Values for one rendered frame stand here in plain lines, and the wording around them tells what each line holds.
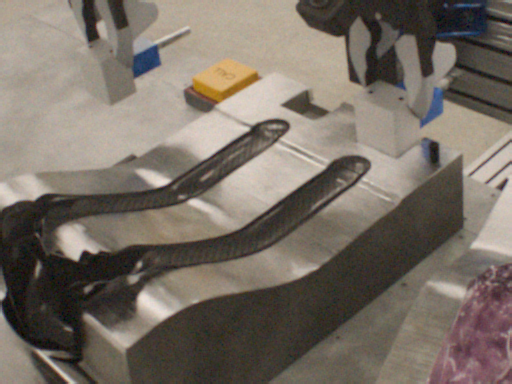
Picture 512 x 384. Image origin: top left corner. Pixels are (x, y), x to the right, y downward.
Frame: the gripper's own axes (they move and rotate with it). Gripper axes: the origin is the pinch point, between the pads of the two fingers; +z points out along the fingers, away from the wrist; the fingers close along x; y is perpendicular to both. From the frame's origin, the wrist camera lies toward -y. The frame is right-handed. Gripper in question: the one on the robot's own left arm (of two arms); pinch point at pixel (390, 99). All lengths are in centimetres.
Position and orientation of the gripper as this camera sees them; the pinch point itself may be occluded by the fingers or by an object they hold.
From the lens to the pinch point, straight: 86.4
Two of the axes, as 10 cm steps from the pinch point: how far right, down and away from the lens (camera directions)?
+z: 1.0, 8.3, 5.5
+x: -6.9, -3.4, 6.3
